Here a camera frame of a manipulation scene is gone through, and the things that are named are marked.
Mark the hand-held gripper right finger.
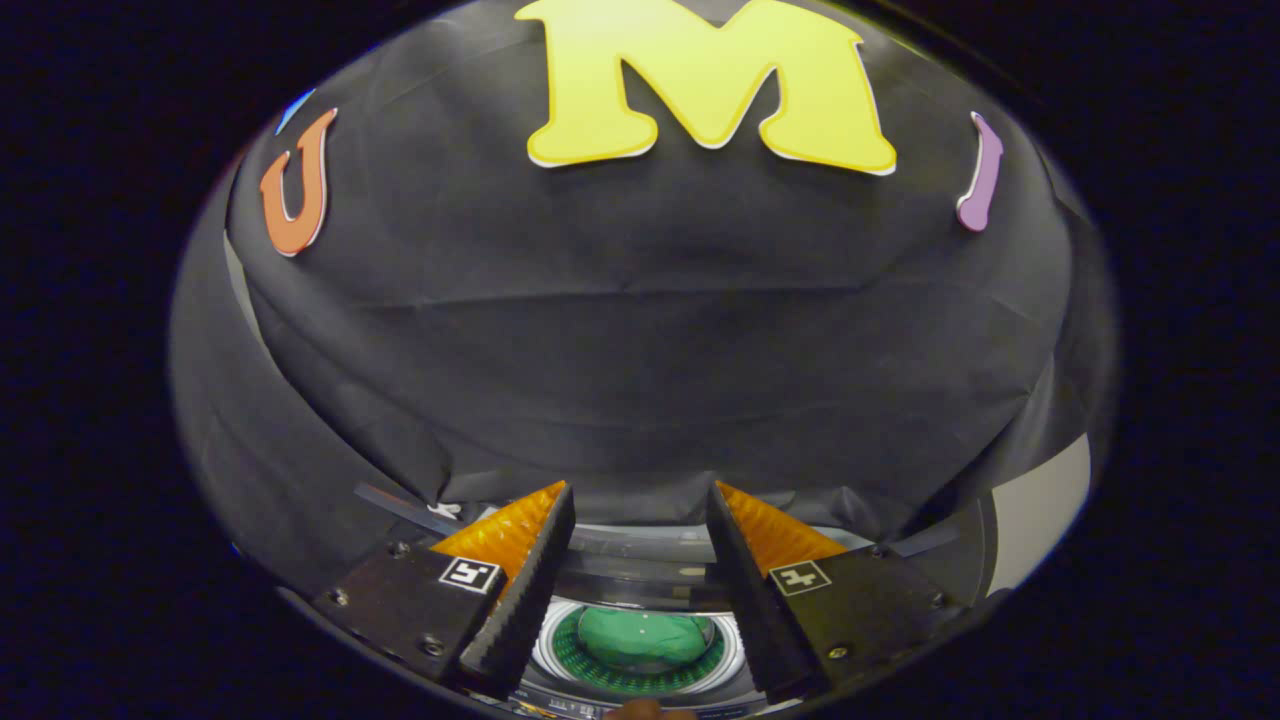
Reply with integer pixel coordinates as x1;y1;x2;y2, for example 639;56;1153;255
706;480;966;701

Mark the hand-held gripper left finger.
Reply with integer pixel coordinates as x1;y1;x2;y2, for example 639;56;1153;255
312;480;577;699

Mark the green polo shirt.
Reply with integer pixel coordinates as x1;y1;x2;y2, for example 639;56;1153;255
577;606;713;673

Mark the black backdrop cloth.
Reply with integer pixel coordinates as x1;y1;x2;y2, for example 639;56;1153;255
168;0;1119;601

